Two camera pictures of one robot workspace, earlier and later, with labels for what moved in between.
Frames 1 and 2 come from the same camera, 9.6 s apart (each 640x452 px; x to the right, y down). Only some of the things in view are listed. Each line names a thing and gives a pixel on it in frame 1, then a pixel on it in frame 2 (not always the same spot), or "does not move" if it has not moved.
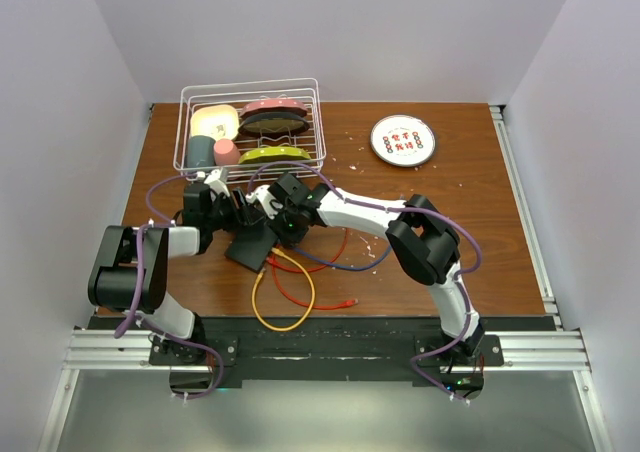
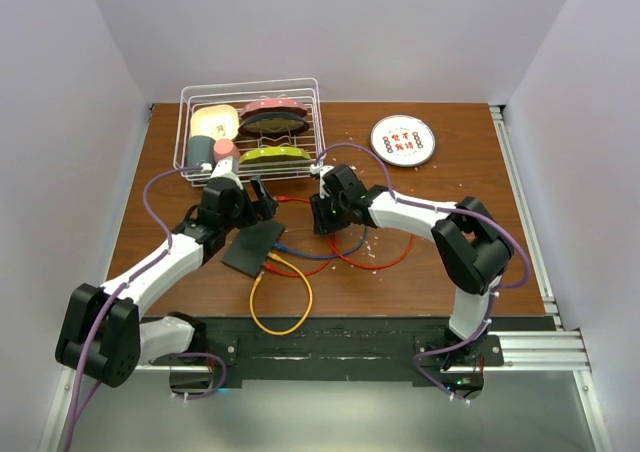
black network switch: x=250 y=245 does not move
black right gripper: x=287 y=238 to x=323 y=224
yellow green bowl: x=274 y=154 does not move
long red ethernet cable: x=343 y=304 to x=381 y=267
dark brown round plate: x=273 y=124 does not move
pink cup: x=226 y=152 does not move
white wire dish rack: x=251 y=131 does not move
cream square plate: x=217 y=121 does not move
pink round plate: x=272 y=105 does not move
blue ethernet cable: x=342 y=265 to x=327 y=255
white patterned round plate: x=404 y=140 does not move
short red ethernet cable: x=333 y=261 to x=271 y=268
